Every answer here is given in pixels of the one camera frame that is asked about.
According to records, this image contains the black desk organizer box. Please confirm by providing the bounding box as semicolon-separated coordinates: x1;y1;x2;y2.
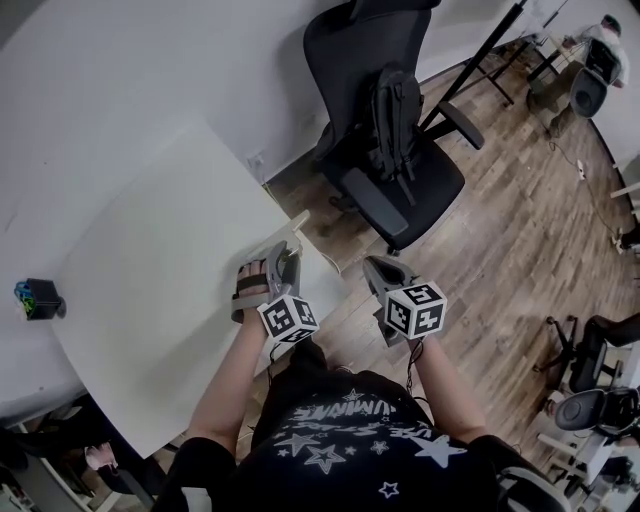
23;277;68;321

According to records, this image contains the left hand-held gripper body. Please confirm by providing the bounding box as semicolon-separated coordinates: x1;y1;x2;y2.
230;269;321;346

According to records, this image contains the black backpack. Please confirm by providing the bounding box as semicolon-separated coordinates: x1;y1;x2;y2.
368;68;426;207

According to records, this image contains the person's left forearm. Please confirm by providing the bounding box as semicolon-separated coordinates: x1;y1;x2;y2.
185;319;275;444

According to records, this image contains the black star print shirt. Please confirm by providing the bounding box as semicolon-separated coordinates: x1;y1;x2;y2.
152;339;569;512

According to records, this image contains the person's left hand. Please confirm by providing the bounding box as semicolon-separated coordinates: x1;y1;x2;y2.
236;258;269;302

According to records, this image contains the black office chair with headrest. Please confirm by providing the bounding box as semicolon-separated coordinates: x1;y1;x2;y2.
302;0;485;257

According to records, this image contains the grey and black swivel chair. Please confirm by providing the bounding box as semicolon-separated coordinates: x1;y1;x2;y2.
553;387;640;444

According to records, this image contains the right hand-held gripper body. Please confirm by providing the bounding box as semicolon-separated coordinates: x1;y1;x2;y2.
377;279;449;350

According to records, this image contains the white table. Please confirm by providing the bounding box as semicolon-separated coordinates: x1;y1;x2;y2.
47;122;351;460

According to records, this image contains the person's right forearm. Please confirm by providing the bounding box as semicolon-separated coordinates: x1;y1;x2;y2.
409;335;490;445

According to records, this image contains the grey shell chair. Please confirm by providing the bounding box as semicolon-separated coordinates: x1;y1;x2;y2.
569;67;610;120

